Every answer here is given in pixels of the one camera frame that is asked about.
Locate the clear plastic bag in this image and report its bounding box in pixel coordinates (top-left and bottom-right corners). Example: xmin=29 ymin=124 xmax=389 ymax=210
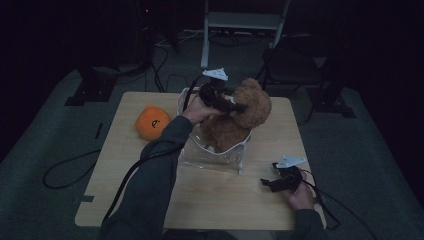
xmin=176 ymin=86 xmax=253 ymax=176

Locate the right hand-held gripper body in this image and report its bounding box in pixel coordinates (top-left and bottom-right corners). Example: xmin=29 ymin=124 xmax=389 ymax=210
xmin=275 ymin=155 xmax=308 ymax=194

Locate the white metal stand frame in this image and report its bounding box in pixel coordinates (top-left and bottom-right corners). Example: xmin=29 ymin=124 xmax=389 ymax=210
xmin=200 ymin=0 xmax=291 ymax=70

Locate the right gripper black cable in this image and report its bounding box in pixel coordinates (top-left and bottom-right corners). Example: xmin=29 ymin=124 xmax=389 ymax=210
xmin=299 ymin=169 xmax=379 ymax=240

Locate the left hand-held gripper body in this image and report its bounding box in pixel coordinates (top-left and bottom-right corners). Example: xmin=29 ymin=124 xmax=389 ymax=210
xmin=198 ymin=67 xmax=232 ymax=108

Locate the black stand base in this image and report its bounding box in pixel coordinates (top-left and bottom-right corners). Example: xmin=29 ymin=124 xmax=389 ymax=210
xmin=306 ymin=56 xmax=357 ymax=119
xmin=64 ymin=64 xmax=118 ymax=107

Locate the black floor cable loop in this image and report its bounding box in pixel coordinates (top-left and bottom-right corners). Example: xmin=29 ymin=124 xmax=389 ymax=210
xmin=42 ymin=149 xmax=103 ymax=190

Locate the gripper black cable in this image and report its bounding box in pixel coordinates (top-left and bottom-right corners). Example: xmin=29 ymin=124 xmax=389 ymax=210
xmin=99 ymin=75 xmax=204 ymax=228
xmin=299 ymin=169 xmax=379 ymax=240

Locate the person's left hand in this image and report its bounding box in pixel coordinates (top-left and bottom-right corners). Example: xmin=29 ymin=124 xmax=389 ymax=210
xmin=181 ymin=95 xmax=225 ymax=127

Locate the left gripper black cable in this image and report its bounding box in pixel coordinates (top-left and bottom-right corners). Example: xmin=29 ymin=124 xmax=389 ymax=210
xmin=99 ymin=75 xmax=204 ymax=228

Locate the thin black floor cable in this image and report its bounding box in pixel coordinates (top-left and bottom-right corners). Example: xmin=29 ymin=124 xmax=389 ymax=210
xmin=151 ymin=43 xmax=190 ymax=94

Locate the orange plush toy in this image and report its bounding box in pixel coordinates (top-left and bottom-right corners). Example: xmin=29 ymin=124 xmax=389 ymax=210
xmin=134 ymin=104 xmax=173 ymax=142

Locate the black folding chair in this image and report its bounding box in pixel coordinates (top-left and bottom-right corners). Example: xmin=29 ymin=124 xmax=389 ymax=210
xmin=248 ymin=33 xmax=329 ymax=98

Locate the brown teddy bear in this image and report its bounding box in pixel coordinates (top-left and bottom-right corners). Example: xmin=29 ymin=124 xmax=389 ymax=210
xmin=199 ymin=77 xmax=273 ymax=154

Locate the person's right hand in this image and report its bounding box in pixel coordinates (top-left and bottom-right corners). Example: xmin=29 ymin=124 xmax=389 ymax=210
xmin=282 ymin=169 xmax=317 ymax=212

